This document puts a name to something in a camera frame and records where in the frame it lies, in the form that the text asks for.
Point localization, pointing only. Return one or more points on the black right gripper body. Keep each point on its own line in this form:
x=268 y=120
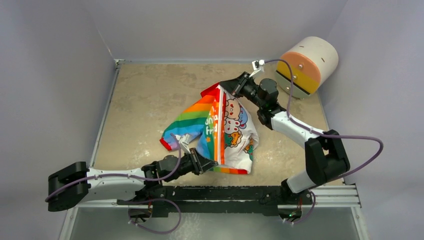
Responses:
x=239 y=84

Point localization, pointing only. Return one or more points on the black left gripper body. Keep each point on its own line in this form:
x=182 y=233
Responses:
x=187 y=165

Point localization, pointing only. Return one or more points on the rainbow red white kids jacket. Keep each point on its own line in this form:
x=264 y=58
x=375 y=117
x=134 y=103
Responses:
x=223 y=128

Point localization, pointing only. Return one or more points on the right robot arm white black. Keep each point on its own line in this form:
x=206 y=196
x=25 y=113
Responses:
x=325 y=155

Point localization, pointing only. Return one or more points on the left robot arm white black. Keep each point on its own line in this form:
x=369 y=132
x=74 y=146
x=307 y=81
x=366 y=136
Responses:
x=78 y=183

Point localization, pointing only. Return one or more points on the round pastel drawer cabinet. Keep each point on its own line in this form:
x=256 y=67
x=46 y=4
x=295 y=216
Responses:
x=312 y=61

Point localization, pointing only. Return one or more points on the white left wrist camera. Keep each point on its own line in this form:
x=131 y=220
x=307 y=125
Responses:
x=184 y=142

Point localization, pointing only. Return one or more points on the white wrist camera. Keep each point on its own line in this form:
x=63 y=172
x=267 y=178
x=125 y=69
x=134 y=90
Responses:
x=184 y=142
x=258 y=67

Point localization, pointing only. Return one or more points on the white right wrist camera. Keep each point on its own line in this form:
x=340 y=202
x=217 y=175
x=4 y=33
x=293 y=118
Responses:
x=258 y=67

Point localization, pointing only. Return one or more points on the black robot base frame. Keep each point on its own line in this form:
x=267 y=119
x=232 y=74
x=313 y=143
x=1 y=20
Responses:
x=267 y=200

